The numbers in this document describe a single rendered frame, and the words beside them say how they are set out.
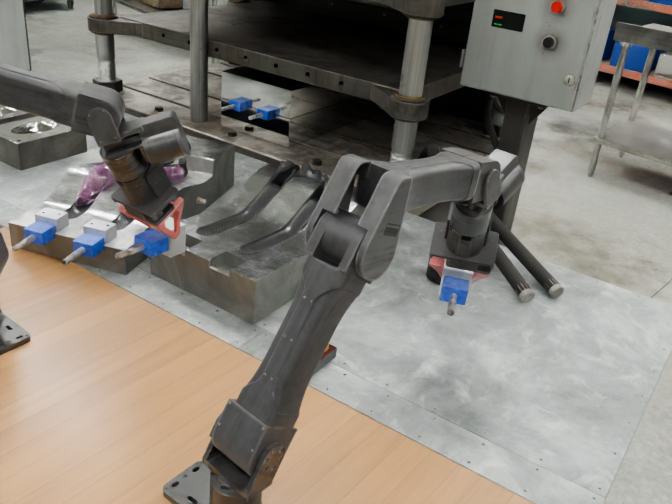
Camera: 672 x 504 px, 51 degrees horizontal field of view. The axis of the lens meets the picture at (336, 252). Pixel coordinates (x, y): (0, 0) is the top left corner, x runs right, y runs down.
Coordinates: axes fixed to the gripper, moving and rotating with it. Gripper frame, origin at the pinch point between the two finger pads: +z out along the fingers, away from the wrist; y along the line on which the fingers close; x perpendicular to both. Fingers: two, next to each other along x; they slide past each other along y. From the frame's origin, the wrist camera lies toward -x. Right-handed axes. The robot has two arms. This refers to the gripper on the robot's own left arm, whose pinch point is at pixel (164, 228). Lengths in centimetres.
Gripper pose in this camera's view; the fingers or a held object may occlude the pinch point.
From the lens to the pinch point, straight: 125.0
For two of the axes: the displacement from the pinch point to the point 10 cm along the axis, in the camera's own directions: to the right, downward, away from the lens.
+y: -8.2, -3.4, 4.6
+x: -5.5, 7.1, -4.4
